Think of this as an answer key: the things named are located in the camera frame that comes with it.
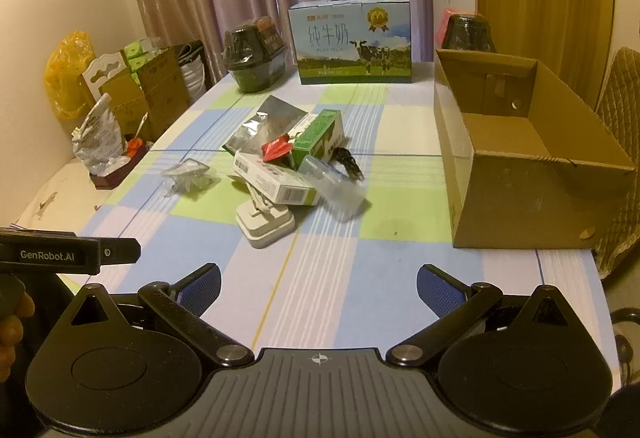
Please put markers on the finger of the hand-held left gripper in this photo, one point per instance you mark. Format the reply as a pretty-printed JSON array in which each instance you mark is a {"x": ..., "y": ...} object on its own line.
[{"x": 122, "y": 251}]

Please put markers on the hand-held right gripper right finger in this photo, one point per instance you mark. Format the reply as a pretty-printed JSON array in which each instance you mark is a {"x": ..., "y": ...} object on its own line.
[{"x": 437, "y": 288}]

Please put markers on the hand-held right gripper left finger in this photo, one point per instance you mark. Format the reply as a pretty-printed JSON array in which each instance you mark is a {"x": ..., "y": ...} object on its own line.
[{"x": 202, "y": 285}]

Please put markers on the white power adapter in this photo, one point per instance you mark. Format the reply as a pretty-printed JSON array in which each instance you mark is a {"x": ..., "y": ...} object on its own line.
[{"x": 267, "y": 228}]

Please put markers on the clear plastic bag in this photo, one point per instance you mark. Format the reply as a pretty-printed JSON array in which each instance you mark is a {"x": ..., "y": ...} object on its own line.
[{"x": 187, "y": 175}]

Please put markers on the white medicine box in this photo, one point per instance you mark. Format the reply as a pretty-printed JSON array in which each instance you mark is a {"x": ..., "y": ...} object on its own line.
[{"x": 275, "y": 183}]

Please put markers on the clear plastic case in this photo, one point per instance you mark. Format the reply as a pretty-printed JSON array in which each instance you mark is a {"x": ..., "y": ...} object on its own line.
[{"x": 337, "y": 193}]

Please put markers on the red candy packet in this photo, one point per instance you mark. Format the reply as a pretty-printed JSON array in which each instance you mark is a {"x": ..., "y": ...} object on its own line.
[{"x": 277, "y": 148}]

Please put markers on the silver foil pouch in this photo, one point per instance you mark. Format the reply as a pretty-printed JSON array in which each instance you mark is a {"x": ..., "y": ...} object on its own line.
[{"x": 270, "y": 117}]

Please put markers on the green medicine box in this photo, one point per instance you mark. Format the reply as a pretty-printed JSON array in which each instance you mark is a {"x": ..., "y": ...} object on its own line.
[{"x": 320, "y": 132}]

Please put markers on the checked tablecloth desktop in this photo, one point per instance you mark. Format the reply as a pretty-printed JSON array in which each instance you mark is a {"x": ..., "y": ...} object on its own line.
[{"x": 325, "y": 278}]

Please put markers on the person's left hand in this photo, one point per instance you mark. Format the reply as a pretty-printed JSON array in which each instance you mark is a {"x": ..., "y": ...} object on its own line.
[{"x": 10, "y": 330}]

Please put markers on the white patterned cloth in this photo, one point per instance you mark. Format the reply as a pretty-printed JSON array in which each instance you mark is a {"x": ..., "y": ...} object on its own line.
[{"x": 50, "y": 198}]

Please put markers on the dark red box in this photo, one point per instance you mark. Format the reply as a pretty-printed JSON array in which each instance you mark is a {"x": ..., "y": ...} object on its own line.
[{"x": 117, "y": 179}]

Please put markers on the silver printed bag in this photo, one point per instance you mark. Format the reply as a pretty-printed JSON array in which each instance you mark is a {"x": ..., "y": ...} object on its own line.
[{"x": 100, "y": 132}]

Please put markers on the brown storage cardboard box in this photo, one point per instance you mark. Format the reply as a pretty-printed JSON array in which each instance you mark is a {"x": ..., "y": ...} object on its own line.
[{"x": 160, "y": 90}]

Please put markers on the white scalloped paper box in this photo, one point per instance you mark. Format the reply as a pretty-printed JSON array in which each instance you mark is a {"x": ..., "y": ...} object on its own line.
[{"x": 102, "y": 70}]

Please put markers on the stack of white bowls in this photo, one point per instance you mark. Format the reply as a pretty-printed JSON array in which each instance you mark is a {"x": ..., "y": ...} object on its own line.
[{"x": 192, "y": 77}]

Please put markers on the yellow plastic bag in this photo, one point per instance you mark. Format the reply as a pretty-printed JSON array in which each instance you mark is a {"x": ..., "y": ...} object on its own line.
[{"x": 65, "y": 67}]

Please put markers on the green white packets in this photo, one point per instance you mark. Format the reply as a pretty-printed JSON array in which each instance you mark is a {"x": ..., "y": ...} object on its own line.
[{"x": 136, "y": 51}]

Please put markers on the wrapped black noodle bowl pack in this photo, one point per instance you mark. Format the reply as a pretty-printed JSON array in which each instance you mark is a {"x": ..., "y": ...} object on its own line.
[
  {"x": 470, "y": 35},
  {"x": 247, "y": 60}
]

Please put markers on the quilted cover chair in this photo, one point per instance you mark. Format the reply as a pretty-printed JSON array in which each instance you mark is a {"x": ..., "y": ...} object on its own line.
[{"x": 622, "y": 117}]

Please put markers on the brown lid noodle bowl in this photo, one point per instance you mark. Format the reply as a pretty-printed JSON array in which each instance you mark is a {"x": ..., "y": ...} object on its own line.
[{"x": 275, "y": 40}]

